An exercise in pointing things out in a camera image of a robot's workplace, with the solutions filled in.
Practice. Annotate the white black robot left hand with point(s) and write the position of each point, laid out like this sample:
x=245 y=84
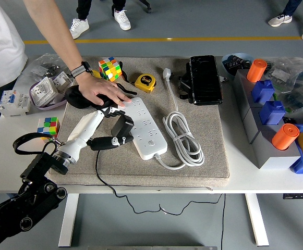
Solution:
x=83 y=127

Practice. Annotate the person's left hand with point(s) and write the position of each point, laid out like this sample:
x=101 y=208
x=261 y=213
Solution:
x=96 y=88

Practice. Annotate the black plug adapter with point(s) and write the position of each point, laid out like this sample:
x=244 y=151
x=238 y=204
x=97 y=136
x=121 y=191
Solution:
x=122 y=125

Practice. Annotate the white power strip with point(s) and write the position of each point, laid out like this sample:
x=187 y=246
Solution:
x=151 y=145

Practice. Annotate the person's left forearm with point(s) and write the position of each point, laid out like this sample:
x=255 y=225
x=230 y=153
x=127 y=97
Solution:
x=49 y=31

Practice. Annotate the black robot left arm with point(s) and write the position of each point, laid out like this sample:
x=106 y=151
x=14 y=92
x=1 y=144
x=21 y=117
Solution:
x=36 y=195

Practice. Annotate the yellow tape measure black label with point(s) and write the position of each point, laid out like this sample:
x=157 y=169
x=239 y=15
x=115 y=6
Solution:
x=96 y=74

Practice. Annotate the large colourful puzzle cube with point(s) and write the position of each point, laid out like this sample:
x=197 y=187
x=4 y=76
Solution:
x=109 y=69

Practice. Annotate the black cloth pouch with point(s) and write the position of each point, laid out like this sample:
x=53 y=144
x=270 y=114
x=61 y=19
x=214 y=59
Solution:
x=74 y=99

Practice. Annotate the black grey wristwatch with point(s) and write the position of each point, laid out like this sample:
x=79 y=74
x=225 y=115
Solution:
x=79 y=69

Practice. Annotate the small colourful puzzle cube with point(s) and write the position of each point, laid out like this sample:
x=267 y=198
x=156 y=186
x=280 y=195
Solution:
x=48 y=125

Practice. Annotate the purple bowl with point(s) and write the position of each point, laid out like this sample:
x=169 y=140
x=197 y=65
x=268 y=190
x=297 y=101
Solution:
x=43 y=106

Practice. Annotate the yellow tape measure red label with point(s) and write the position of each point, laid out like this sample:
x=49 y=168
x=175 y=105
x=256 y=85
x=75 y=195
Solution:
x=145 y=82

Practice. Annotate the clear bag of screws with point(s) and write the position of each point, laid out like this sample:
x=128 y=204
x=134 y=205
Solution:
x=44 y=65

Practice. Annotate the person with white shoes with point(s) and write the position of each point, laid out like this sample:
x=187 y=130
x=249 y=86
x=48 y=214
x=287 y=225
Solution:
x=79 y=26

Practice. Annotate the grey-brown mat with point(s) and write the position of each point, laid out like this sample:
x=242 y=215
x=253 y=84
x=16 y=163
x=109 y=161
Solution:
x=140 y=166

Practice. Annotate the white circuit breaker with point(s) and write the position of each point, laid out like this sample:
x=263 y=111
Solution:
x=13 y=104

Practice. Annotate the black chair caster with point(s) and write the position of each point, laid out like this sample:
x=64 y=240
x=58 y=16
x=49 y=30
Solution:
x=148 y=10

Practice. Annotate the white table leg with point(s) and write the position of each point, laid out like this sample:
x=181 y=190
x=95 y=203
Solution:
x=256 y=221
x=67 y=221

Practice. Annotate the glossy black flat device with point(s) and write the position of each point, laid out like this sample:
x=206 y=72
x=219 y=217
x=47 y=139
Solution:
x=206 y=78

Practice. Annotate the light blue bowl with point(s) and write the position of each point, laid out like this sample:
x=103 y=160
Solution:
x=227 y=70

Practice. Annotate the black component packets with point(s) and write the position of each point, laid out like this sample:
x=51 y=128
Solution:
x=236 y=62

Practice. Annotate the orange cylinder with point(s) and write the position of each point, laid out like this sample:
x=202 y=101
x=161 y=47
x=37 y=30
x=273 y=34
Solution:
x=285 y=136
x=256 y=70

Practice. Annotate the blue block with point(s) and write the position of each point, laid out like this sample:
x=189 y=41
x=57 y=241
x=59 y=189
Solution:
x=272 y=113
x=262 y=91

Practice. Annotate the green plastic piece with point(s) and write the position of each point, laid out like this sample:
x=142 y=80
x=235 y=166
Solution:
x=275 y=96
x=288 y=109

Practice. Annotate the grey block base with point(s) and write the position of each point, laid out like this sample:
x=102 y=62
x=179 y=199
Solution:
x=271 y=159

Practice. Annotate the person with grey shoes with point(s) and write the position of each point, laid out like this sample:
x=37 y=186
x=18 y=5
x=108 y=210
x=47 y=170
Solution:
x=280 y=19

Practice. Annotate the black yellow table sticker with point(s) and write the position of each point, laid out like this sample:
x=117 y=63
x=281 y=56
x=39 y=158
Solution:
x=297 y=196

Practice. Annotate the white wall socket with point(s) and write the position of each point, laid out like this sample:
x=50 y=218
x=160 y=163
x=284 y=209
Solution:
x=44 y=91
x=62 y=82

